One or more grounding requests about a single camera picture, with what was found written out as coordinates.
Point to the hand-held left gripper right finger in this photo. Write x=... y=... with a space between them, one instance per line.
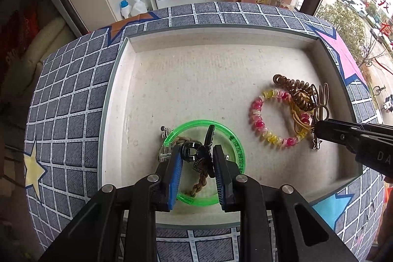
x=220 y=176

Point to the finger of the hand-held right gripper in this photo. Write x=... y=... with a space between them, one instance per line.
x=334 y=137
x=353 y=127

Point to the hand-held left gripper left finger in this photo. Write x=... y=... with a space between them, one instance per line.
x=175 y=176

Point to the silver star hair clip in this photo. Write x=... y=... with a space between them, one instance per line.
x=316 y=143

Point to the black claw hair clip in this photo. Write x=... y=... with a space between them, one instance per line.
x=202 y=153

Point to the small silver charm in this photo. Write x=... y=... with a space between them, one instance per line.
x=163 y=128

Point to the grey checked star-print cloth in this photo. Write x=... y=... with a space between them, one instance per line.
x=70 y=96

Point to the white detergent jug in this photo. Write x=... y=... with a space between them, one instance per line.
x=138 y=5

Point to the white blue-capped bottle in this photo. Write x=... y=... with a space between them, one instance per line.
x=124 y=8

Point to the cream cushion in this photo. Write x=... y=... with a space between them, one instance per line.
x=46 y=47

